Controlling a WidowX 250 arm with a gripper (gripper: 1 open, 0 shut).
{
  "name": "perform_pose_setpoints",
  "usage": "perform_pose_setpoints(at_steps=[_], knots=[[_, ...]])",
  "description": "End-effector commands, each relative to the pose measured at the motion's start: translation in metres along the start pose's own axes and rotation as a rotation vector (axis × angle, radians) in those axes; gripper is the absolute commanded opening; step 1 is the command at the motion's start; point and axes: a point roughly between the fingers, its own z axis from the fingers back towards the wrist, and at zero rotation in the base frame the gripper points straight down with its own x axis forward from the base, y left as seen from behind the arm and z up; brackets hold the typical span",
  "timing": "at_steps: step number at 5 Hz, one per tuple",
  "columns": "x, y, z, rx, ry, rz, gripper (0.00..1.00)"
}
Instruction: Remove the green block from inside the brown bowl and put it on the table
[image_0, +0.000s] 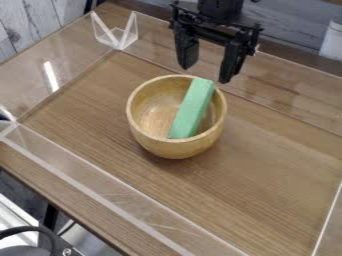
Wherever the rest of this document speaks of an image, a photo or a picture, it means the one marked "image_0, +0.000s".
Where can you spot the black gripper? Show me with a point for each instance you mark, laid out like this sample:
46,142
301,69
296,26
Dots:
215,21

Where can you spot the brown wooden bowl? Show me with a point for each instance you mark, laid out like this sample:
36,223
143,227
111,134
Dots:
175,113

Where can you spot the green rectangular block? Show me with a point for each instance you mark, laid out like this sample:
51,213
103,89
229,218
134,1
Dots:
193,108

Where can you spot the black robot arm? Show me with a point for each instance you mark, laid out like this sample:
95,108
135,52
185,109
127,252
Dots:
218,22

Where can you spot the clear acrylic tray barrier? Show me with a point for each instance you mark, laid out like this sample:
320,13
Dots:
251,189

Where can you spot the black table leg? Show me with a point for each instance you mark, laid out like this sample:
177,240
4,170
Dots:
51,217

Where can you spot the black metal bracket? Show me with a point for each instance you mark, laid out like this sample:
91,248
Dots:
64,249

